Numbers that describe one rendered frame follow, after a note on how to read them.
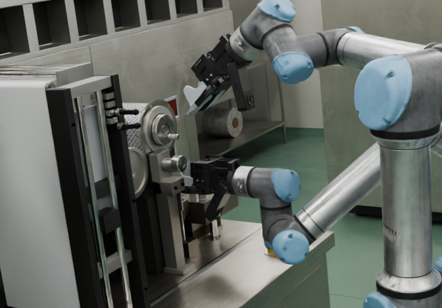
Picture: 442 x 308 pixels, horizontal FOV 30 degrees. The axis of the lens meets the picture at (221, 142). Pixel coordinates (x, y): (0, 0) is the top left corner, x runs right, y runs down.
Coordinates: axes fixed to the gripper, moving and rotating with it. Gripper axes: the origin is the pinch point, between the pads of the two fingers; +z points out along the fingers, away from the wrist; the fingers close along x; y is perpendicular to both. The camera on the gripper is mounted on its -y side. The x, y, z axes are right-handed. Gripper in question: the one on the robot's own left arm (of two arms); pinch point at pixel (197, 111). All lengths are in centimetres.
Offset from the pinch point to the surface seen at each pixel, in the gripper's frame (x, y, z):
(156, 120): 3.3, 5.1, 8.6
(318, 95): -449, 55, 214
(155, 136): 4.5, 2.4, 11.0
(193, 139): -79, 16, 66
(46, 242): 36.1, -4.4, 28.0
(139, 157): 9.0, 0.6, 15.3
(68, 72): 31.1, 17.7, -3.1
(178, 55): -55, 32, 31
